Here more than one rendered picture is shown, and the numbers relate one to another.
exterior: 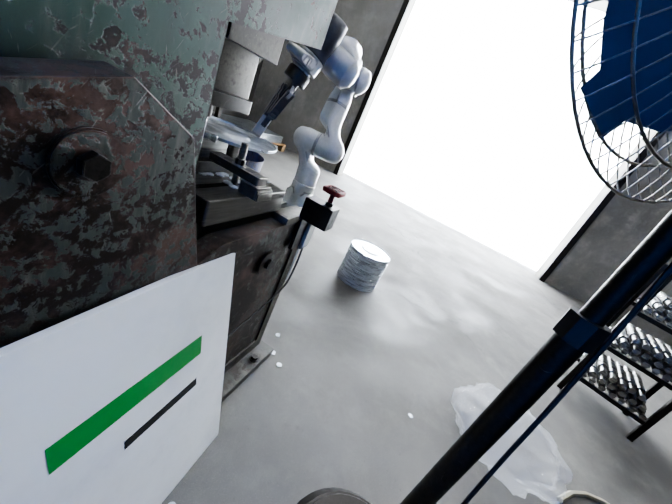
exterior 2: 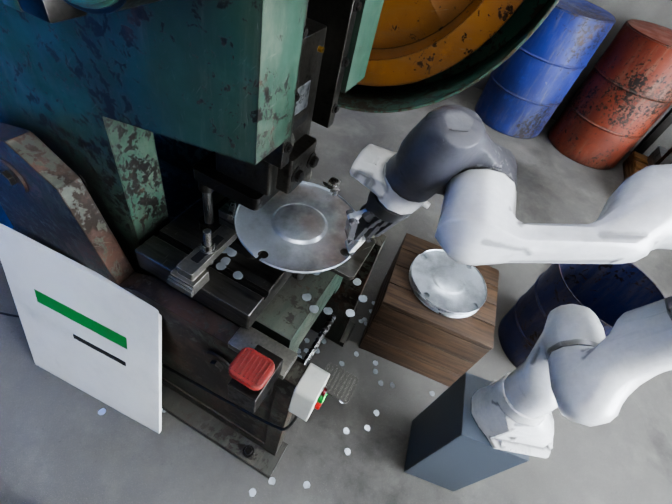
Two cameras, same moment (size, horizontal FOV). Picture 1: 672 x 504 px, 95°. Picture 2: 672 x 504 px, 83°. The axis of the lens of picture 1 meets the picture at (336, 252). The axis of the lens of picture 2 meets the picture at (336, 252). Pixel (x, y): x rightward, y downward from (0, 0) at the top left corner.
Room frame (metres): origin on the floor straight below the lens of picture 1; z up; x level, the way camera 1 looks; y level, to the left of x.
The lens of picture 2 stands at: (0.99, -0.19, 1.40)
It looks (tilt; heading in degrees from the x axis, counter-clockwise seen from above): 48 degrees down; 91
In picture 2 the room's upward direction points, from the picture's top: 17 degrees clockwise
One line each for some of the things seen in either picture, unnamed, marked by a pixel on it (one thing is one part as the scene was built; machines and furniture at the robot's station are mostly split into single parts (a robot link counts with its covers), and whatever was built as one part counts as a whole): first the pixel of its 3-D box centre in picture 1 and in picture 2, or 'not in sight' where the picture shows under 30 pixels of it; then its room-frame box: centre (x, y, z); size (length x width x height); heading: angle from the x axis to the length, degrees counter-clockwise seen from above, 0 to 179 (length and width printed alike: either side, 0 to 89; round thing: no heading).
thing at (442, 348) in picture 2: not in sight; (428, 309); (1.40, 0.77, 0.18); 0.40 x 0.38 x 0.35; 173
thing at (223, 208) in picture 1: (183, 167); (251, 230); (0.75, 0.45, 0.68); 0.45 x 0.30 x 0.06; 77
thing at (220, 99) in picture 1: (197, 92); (252, 170); (0.75, 0.46, 0.86); 0.20 x 0.16 x 0.05; 77
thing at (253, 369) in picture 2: (330, 200); (251, 375); (0.90, 0.08, 0.72); 0.07 x 0.06 x 0.08; 167
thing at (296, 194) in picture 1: (302, 193); (525, 410); (1.56, 0.29, 0.52); 0.22 x 0.19 x 0.14; 176
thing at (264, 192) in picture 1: (242, 165); (205, 250); (0.71, 0.29, 0.76); 0.17 x 0.06 x 0.10; 77
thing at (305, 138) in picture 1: (306, 155); (555, 358); (1.52, 0.33, 0.71); 0.18 x 0.11 x 0.25; 87
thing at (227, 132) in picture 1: (227, 131); (299, 222); (0.88, 0.42, 0.78); 0.29 x 0.29 x 0.01
